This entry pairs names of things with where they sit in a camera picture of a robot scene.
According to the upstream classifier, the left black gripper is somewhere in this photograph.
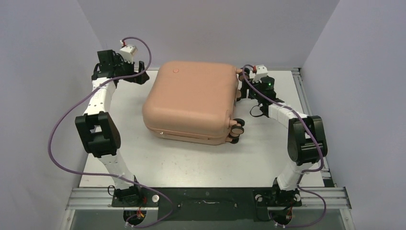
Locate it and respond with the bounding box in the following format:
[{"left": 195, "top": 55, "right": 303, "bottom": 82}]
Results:
[{"left": 113, "top": 56, "right": 149, "bottom": 85}]

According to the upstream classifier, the pink hard-shell suitcase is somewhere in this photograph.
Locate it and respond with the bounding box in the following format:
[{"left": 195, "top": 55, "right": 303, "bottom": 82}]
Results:
[{"left": 142, "top": 61, "right": 245, "bottom": 145}]

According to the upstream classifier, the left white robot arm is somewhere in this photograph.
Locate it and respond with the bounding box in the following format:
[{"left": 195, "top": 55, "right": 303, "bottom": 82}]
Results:
[{"left": 75, "top": 45, "right": 149, "bottom": 206}]

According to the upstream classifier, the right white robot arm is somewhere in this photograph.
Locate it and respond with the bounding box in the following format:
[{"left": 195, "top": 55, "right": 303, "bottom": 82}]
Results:
[{"left": 238, "top": 73, "right": 327, "bottom": 205}]

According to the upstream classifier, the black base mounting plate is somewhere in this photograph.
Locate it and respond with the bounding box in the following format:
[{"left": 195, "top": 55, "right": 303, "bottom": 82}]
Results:
[{"left": 108, "top": 186, "right": 302, "bottom": 226}]

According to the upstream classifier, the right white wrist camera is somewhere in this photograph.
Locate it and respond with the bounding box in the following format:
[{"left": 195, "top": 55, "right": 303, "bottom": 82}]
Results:
[{"left": 253, "top": 65, "right": 268, "bottom": 83}]

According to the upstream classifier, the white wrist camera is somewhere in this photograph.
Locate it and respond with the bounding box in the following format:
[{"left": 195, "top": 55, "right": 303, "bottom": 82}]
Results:
[
  {"left": 118, "top": 45, "right": 138, "bottom": 64},
  {"left": 253, "top": 65, "right": 268, "bottom": 83}
]

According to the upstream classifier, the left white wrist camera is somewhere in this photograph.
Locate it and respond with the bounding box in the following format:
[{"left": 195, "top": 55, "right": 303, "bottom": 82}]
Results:
[{"left": 118, "top": 45, "right": 138, "bottom": 64}]

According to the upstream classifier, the aluminium frame rail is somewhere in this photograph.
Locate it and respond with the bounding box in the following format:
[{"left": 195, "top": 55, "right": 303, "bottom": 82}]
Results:
[{"left": 61, "top": 187, "right": 355, "bottom": 230}]

